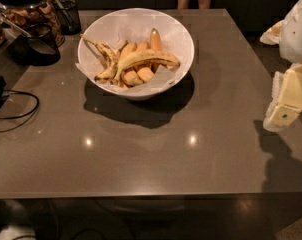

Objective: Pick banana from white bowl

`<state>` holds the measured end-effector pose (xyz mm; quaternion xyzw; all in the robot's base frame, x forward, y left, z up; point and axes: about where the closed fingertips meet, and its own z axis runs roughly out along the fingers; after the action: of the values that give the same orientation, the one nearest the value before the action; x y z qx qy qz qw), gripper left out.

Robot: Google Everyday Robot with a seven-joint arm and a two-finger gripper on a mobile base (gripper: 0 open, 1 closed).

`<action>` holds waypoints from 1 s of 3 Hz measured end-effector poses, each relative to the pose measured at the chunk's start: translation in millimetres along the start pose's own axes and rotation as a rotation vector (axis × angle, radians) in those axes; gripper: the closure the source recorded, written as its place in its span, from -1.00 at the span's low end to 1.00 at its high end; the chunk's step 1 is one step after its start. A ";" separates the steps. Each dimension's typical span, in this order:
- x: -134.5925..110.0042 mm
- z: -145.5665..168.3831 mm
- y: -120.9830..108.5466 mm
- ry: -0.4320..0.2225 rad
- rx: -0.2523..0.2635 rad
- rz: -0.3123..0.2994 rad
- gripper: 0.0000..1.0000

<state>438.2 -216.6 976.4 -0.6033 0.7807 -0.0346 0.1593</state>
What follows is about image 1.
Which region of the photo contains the black cable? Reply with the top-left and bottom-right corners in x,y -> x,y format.
0,89 -> 41,134

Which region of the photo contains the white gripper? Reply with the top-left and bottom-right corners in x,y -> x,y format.
260,0 -> 302,132

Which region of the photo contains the black mesh pen holder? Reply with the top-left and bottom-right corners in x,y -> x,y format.
55,1 -> 81,35

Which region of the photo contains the left orange banana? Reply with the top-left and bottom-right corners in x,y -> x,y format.
120,42 -> 143,87

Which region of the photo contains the ripe spotted yellow banana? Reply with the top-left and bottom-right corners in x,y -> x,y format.
114,49 -> 180,81

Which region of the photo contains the white bowl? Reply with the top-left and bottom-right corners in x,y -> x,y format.
77,7 -> 196,101

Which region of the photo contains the black mesh cup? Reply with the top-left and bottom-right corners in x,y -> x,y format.
12,24 -> 60,66

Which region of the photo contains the orange banana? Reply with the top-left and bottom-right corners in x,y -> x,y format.
135,41 -> 154,83
120,42 -> 143,87
149,27 -> 165,73

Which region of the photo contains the right orange banana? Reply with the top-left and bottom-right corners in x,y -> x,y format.
149,27 -> 165,73

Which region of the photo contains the glass snack jar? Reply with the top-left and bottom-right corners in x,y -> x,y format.
0,0 -> 64,46

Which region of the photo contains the middle orange banana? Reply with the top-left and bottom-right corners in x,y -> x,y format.
135,41 -> 154,83

